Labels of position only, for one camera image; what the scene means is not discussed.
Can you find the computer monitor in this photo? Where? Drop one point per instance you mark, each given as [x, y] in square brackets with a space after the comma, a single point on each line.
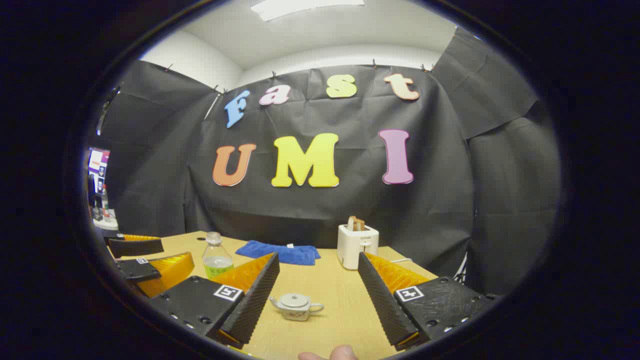
[98, 167]

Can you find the toast slice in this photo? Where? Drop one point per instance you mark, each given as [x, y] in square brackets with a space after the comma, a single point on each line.
[356, 223]

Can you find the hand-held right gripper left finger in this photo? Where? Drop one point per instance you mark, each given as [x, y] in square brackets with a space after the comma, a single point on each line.
[255, 300]

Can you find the ceiling light panel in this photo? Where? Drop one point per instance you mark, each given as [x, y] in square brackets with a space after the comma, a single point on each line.
[305, 7]

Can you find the white side desk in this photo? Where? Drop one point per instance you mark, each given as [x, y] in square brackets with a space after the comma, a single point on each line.
[107, 222]

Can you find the blue towel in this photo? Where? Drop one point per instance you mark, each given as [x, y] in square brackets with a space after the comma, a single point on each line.
[280, 252]

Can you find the white ceramic teacup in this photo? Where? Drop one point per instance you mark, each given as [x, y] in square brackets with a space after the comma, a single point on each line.
[295, 315]

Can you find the white toaster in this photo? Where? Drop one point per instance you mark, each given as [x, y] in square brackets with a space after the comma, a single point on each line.
[355, 245]

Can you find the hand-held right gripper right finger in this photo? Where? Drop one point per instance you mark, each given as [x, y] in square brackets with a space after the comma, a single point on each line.
[382, 305]

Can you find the green label water bottle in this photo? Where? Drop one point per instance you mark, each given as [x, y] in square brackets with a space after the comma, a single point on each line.
[217, 262]

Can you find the small background bottle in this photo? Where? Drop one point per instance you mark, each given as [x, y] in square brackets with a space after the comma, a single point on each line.
[105, 200]

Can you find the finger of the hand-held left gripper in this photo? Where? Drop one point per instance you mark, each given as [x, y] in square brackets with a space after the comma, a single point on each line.
[137, 270]
[135, 247]

